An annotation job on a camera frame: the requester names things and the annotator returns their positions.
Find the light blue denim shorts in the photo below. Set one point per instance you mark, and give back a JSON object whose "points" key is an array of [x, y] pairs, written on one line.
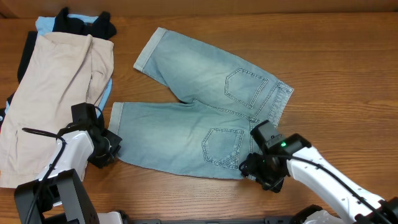
{"points": [[220, 98]]}

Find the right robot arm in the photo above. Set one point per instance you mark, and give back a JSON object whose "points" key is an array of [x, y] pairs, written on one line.
{"points": [[296, 157]]}

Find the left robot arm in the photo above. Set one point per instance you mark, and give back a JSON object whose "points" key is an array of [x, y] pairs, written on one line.
{"points": [[57, 195]]}

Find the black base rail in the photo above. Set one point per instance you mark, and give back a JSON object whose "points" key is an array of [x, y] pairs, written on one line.
{"points": [[266, 220]]}

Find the light blue shirt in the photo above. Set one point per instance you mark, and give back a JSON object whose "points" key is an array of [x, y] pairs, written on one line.
{"points": [[98, 26]]}

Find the beige khaki shorts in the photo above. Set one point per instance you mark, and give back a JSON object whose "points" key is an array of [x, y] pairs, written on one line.
{"points": [[24, 155]]}

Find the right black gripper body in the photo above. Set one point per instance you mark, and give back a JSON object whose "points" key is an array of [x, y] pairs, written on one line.
{"points": [[267, 175]]}

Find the black garment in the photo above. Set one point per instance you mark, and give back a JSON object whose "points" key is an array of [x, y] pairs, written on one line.
{"points": [[66, 61]]}

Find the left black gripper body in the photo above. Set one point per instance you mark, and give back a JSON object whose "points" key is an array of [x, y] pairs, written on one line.
{"points": [[106, 149]]}

